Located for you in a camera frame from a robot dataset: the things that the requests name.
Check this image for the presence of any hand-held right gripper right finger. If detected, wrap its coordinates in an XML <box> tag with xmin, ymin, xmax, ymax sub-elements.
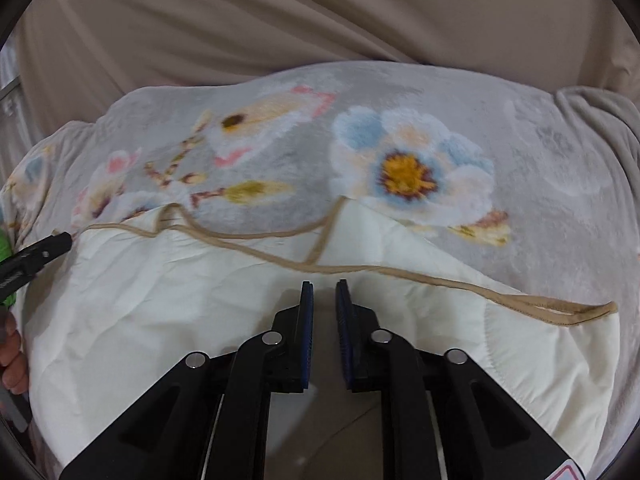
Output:
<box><xmin>335</xmin><ymin>279</ymin><xmax>587</xmax><ymax>480</ymax></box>

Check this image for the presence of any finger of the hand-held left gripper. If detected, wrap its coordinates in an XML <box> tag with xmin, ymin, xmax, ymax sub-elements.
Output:
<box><xmin>0</xmin><ymin>231</ymin><xmax>74</xmax><ymax>302</ymax></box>

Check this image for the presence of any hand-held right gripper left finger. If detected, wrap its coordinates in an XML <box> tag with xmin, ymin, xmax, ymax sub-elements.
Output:
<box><xmin>59</xmin><ymin>280</ymin><xmax>316</xmax><ymax>480</ymax></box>

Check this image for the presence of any cream quilted jacket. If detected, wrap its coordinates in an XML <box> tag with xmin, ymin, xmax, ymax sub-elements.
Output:
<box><xmin>22</xmin><ymin>199</ymin><xmax>621</xmax><ymax>480</ymax></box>

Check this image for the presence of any person's left hand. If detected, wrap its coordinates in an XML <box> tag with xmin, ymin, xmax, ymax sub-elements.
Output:
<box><xmin>0</xmin><ymin>310</ymin><xmax>30</xmax><ymax>395</ymax></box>

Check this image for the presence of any green cloth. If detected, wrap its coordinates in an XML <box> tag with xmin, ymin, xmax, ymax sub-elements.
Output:
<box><xmin>0</xmin><ymin>229</ymin><xmax>17</xmax><ymax>308</ymax></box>

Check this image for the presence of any translucent plastic sheet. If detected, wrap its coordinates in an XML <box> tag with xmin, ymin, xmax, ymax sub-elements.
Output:
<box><xmin>0</xmin><ymin>35</ymin><xmax>23</xmax><ymax>181</ymax></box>

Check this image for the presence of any grey floral fleece blanket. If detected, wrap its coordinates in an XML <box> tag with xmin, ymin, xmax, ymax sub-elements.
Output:
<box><xmin>0</xmin><ymin>60</ymin><xmax>640</xmax><ymax>480</ymax></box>

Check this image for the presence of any beige hanging sheet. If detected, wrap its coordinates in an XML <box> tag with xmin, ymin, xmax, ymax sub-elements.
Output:
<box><xmin>10</xmin><ymin>0</ymin><xmax>640</xmax><ymax>126</ymax></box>

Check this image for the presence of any plain grey fleece blanket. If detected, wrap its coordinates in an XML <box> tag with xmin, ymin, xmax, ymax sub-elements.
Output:
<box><xmin>554</xmin><ymin>86</ymin><xmax>640</xmax><ymax>221</ymax></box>

